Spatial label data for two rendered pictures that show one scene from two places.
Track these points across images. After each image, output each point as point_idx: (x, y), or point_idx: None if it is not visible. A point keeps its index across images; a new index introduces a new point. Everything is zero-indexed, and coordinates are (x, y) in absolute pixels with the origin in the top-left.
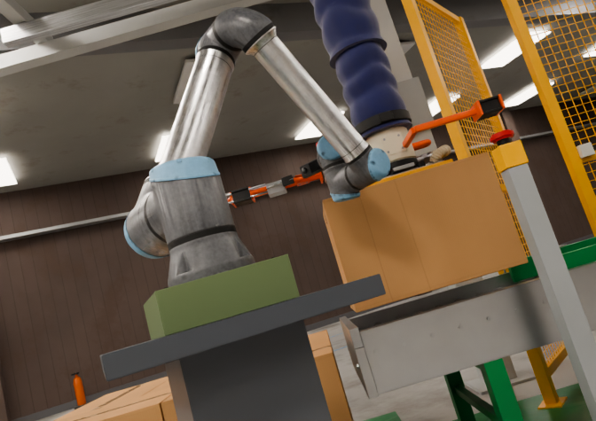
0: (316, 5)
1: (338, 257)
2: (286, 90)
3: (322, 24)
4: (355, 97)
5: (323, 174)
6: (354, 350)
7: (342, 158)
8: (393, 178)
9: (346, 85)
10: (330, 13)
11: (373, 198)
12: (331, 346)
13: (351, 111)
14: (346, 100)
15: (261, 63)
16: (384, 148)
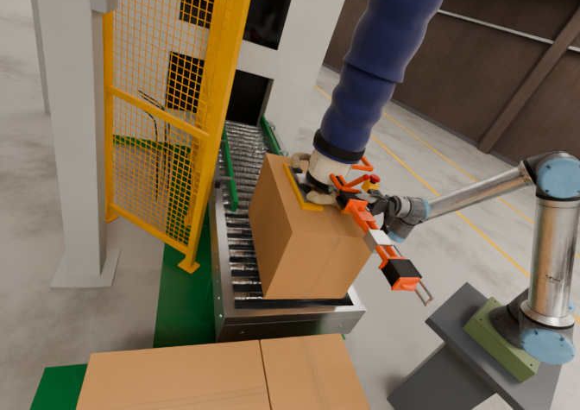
0: (433, 9)
1: (341, 271)
2: (489, 199)
3: (417, 35)
4: (371, 128)
5: (373, 212)
6: (355, 318)
7: (426, 220)
8: None
9: (378, 114)
10: (424, 36)
11: None
12: (307, 336)
13: (363, 137)
14: (365, 124)
15: (519, 189)
16: (349, 172)
